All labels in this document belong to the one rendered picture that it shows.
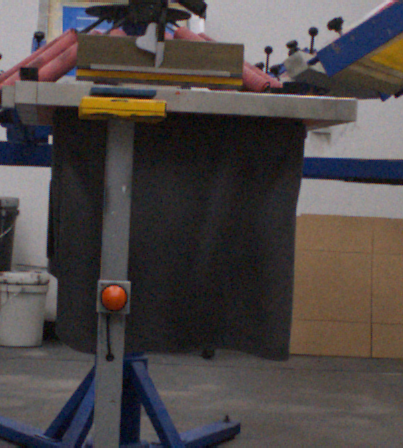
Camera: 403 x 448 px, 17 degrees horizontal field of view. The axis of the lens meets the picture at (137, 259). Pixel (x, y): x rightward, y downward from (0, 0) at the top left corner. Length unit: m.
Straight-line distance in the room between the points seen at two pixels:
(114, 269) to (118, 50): 0.89
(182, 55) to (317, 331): 4.27
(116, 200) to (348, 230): 5.11
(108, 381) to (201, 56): 1.00
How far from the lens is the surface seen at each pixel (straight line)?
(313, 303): 7.01
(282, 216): 2.37
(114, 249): 2.05
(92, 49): 2.84
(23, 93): 2.24
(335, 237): 7.09
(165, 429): 3.54
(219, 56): 2.86
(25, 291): 6.61
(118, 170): 2.05
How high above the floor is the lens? 0.82
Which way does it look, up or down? 3 degrees down
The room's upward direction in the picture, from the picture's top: 3 degrees clockwise
